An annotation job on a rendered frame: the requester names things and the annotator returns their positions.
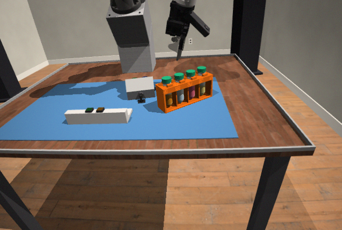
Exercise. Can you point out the orange test tube rack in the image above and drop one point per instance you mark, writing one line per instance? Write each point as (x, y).
(173, 87)

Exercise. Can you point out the green round cap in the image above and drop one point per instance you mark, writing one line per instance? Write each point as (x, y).
(201, 69)
(166, 79)
(178, 76)
(190, 72)

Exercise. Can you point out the blue flat mat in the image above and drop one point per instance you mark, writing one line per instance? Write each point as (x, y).
(44, 120)

